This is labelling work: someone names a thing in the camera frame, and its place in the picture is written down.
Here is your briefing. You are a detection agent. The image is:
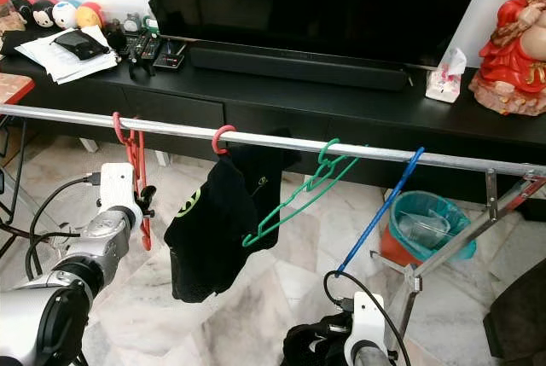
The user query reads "red plastic hanger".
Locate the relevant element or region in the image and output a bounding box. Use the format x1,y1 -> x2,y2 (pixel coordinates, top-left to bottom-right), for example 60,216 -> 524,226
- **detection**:
212,125 -> 238,156
111,112 -> 156,252

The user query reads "black T-shirt number print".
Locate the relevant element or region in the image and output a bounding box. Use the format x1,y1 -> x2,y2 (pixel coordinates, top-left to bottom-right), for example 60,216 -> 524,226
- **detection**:
280,313 -> 355,366

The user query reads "green plastic hanger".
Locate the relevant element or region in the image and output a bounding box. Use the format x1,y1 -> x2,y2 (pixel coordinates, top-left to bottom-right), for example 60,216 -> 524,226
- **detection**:
241,137 -> 361,249

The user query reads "blue plastic hanger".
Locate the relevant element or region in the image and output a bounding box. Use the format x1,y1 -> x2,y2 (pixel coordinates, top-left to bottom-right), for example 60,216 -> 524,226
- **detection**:
334,146 -> 427,277

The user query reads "black fonemax T-shirt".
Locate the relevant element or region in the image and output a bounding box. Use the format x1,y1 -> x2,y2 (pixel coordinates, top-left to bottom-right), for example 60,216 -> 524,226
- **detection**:
164,146 -> 304,303

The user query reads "small black device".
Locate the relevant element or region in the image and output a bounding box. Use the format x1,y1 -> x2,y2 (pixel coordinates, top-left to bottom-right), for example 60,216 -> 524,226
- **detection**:
154,39 -> 189,71

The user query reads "black remote control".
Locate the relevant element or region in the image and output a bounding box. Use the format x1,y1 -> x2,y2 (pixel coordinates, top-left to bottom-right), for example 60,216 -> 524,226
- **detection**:
124,32 -> 163,73

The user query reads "silver clothes rack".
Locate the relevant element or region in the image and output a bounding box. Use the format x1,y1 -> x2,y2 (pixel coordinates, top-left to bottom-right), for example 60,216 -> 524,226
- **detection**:
0,103 -> 546,366

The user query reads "white paper stack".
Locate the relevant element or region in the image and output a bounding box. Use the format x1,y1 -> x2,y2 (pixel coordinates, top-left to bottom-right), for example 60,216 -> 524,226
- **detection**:
15,25 -> 120,85

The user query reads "black wallet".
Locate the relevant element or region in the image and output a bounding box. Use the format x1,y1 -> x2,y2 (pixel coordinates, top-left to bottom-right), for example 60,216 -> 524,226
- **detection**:
53,30 -> 110,61

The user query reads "green white small container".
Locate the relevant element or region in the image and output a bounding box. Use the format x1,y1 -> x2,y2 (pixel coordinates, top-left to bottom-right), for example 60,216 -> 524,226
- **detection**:
142,13 -> 160,36

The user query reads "black TV console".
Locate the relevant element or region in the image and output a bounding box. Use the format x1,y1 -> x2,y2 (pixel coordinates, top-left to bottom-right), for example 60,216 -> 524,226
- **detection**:
0,33 -> 546,196

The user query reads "yellow red plush toy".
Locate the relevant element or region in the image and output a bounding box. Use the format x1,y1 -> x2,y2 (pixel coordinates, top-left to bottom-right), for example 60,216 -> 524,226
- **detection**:
75,1 -> 105,31

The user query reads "black soundbar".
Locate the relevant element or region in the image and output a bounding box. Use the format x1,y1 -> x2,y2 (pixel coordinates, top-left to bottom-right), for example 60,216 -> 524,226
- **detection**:
189,42 -> 410,92

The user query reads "white plush toy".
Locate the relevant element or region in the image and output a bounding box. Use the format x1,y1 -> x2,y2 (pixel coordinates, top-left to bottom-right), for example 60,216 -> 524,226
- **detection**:
51,0 -> 79,31

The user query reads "black plush toy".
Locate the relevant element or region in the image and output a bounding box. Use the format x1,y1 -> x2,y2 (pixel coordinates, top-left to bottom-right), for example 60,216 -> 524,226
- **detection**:
31,0 -> 56,29
10,0 -> 35,26

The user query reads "teal bin liner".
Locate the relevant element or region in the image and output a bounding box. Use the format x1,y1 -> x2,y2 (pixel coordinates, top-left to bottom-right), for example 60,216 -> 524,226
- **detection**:
388,190 -> 477,262

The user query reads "white pink tissue box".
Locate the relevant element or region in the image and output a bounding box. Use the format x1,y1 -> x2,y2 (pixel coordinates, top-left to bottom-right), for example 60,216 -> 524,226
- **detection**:
425,46 -> 468,104

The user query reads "red laughing Buddha statue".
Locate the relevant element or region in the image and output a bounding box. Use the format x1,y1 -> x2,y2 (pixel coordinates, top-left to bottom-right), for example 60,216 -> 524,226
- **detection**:
468,0 -> 546,117

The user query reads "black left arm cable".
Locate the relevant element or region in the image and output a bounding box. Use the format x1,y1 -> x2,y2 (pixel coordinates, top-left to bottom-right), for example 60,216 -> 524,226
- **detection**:
27,171 -> 103,282

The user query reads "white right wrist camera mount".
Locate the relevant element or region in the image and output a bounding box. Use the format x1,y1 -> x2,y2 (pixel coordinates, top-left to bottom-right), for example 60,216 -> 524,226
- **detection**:
346,291 -> 389,354

